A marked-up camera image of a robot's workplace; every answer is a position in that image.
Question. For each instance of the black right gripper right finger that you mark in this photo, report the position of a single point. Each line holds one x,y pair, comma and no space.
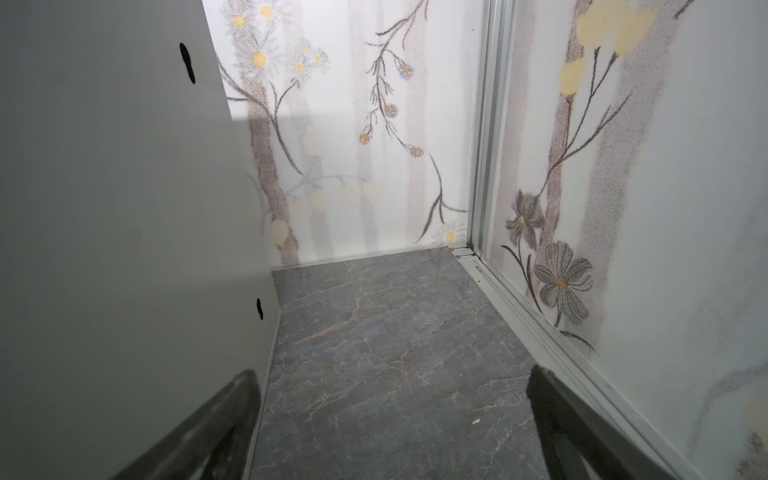
576,441

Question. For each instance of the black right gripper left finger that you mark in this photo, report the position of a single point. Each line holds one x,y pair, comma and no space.
215,442

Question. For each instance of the grey metal cabinet counter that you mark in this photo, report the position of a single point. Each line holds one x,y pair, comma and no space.
134,286

